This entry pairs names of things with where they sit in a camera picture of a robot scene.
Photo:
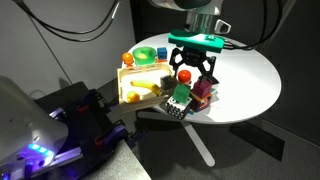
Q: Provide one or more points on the yellow banana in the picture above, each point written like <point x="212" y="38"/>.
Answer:
<point x="146" y="84"/>

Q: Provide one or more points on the orange purple block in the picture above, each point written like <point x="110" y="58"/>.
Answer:
<point x="200" y="103"/>

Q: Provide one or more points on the white round table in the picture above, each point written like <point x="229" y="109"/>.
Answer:
<point x="249" y="85"/>

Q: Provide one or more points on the blue cube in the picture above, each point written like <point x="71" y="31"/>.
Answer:
<point x="162" y="53"/>

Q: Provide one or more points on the orange ball on stand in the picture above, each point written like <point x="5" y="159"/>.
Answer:
<point x="127" y="59"/>

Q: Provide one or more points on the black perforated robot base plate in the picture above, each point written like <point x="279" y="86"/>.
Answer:
<point x="80" y="158"/>

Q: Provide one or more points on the black white dotted cube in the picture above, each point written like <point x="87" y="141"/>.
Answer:
<point x="178" y="109"/>

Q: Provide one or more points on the green translucent bowl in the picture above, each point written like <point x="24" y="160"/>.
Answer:
<point x="144" y="55"/>

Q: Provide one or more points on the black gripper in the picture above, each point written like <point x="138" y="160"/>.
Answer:
<point x="194" y="58"/>

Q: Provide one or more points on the orange fruit in tray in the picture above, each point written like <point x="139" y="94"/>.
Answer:
<point x="133" y="96"/>

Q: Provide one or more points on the magenta cube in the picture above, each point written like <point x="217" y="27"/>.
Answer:
<point x="201" y="88"/>

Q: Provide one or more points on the black pink card box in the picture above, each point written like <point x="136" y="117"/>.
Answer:
<point x="213" y="81"/>

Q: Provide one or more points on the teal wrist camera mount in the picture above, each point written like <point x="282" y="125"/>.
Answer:
<point x="199" y="41"/>

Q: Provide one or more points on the purple clamp near table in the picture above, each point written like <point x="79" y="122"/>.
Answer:
<point x="115" y="134"/>

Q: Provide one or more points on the red ball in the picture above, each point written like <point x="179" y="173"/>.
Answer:
<point x="184" y="76"/>

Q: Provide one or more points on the grey cube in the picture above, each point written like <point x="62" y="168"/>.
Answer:
<point x="167" y="82"/>

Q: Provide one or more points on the lime green block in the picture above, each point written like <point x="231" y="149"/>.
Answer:
<point x="181" y="93"/>

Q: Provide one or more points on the wooden tray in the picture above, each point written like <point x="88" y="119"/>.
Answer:
<point x="151" y="72"/>

